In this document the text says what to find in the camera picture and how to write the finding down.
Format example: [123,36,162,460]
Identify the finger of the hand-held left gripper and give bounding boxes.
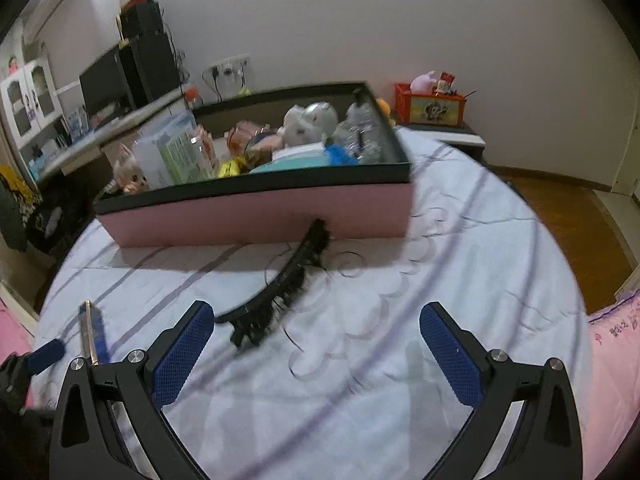
[0,339,67,413]

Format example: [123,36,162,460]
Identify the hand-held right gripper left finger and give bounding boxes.
[50,301,216,480]

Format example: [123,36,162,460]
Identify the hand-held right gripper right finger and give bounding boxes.
[419,302,583,480]

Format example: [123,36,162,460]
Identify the black hair clip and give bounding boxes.
[215,217,333,348]

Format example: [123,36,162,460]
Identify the pink box with black rim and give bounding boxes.
[94,80,416,248]

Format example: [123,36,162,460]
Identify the pig hat doll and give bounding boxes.
[102,142,151,196]

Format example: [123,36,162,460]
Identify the yellow highlighter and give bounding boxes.
[217,157,251,177]

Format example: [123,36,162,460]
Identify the clear plastic box green label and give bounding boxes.
[132,110,213,188]

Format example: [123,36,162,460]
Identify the pink block ball toy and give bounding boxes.
[227,120,281,161]

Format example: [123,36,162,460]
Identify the teal plastic case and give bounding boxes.
[250,142,333,173]

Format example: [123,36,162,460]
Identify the clear glass bottle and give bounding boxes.
[342,102,388,163]

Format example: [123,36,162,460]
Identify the white elephant figure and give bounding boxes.
[282,102,341,148]

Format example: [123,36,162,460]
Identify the pink cloth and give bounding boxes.
[0,297,38,368]

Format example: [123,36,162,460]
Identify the chair draped with clothes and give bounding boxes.
[0,165,96,256]

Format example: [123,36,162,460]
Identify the pink quilted blanket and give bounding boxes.
[580,287,640,480]

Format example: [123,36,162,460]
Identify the low black and white cabinet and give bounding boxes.
[395,120,487,163]

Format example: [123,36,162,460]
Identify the white desk with drawers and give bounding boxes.
[30,92,186,181]

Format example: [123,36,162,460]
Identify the blue and white packets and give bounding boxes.
[67,107,91,141]

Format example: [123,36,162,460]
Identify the red printed crate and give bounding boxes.
[394,82,468,127]

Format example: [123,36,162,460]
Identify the white glass-door cabinet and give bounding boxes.
[0,57,63,151]

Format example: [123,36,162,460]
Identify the black computer monitor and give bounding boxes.
[79,52,128,118]

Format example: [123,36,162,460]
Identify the black computer tower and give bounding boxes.
[120,35,182,106]

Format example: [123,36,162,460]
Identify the black speaker box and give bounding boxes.
[120,1,163,41]

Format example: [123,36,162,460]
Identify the black power cables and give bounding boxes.
[200,67,246,103]

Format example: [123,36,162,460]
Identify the white wall socket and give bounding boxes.
[207,54,251,78]

